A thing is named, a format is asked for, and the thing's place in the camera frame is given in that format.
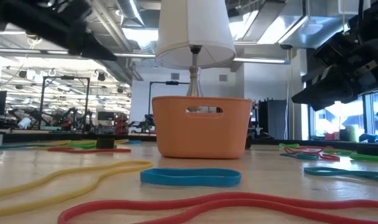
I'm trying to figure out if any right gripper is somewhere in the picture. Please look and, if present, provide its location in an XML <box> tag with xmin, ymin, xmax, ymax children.
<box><xmin>291</xmin><ymin>34</ymin><xmax>378</xmax><ymax>112</ymax></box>

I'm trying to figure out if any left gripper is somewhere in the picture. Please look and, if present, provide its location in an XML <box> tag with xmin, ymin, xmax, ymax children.
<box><xmin>0</xmin><ymin>0</ymin><xmax>118</xmax><ymax>62</ymax></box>

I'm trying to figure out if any teal rubber band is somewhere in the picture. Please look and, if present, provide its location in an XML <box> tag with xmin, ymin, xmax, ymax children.
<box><xmin>280</xmin><ymin>151</ymin><xmax>320</xmax><ymax>161</ymax></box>
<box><xmin>303</xmin><ymin>167</ymin><xmax>378</xmax><ymax>184</ymax></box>
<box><xmin>0</xmin><ymin>142</ymin><xmax>55</xmax><ymax>149</ymax></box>

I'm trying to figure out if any wide blue rubber band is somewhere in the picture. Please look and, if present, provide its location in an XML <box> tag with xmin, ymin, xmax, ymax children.
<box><xmin>140</xmin><ymin>167</ymin><xmax>242</xmax><ymax>188</ymax></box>

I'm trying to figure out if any long yellow rubber band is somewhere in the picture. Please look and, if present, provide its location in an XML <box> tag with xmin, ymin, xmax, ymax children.
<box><xmin>0</xmin><ymin>160</ymin><xmax>154</xmax><ymax>218</ymax></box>

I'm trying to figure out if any orange plastic bin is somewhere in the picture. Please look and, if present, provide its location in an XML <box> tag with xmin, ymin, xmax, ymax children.
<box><xmin>151</xmin><ymin>95</ymin><xmax>253</xmax><ymax>160</ymax></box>

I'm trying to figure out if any long red rubber band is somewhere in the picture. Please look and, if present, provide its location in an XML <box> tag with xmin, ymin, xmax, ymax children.
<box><xmin>57</xmin><ymin>192</ymin><xmax>378</xmax><ymax>224</ymax></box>

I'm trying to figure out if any green roll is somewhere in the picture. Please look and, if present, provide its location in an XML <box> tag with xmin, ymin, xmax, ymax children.
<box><xmin>345</xmin><ymin>124</ymin><xmax>360</xmax><ymax>143</ymax></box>

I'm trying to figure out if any black panel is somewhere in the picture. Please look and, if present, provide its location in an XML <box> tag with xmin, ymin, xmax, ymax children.
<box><xmin>257</xmin><ymin>98</ymin><xmax>288</xmax><ymax>140</ymax></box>

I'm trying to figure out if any blue bag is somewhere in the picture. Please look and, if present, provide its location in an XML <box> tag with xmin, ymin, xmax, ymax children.
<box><xmin>359</xmin><ymin>133</ymin><xmax>378</xmax><ymax>145</ymax></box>

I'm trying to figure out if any long ceiling light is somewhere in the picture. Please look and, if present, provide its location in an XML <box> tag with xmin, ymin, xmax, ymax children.
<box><xmin>0</xmin><ymin>46</ymin><xmax>292</xmax><ymax>65</ymax></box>

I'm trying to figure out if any red stacked equipment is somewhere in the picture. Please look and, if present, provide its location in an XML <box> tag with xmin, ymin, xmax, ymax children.
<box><xmin>114</xmin><ymin>114</ymin><xmax>130</xmax><ymax>135</ymax></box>

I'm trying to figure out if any white roll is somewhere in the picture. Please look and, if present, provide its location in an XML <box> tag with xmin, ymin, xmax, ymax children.
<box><xmin>17</xmin><ymin>116</ymin><xmax>32</xmax><ymax>130</ymax></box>

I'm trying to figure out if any white shade table lamp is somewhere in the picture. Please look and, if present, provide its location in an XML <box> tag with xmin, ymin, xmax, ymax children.
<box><xmin>154</xmin><ymin>0</ymin><xmax>236</xmax><ymax>113</ymax></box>

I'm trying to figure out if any black rig frame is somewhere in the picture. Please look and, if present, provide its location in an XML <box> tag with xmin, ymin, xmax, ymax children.
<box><xmin>39</xmin><ymin>75</ymin><xmax>91</xmax><ymax>131</ymax></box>
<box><xmin>147</xmin><ymin>80</ymin><xmax>191</xmax><ymax>125</ymax></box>

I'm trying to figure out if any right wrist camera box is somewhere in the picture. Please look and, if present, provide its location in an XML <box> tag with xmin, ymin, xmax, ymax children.
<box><xmin>313</xmin><ymin>29</ymin><xmax>361</xmax><ymax>68</ymax></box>

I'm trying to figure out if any yellow cable coil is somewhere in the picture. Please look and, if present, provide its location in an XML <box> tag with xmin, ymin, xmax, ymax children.
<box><xmin>24</xmin><ymin>30</ymin><xmax>42</xmax><ymax>42</ymax></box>

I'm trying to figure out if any black aluminium table frame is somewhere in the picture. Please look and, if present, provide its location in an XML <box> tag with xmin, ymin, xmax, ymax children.
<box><xmin>0</xmin><ymin>132</ymin><xmax>378</xmax><ymax>150</ymax></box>

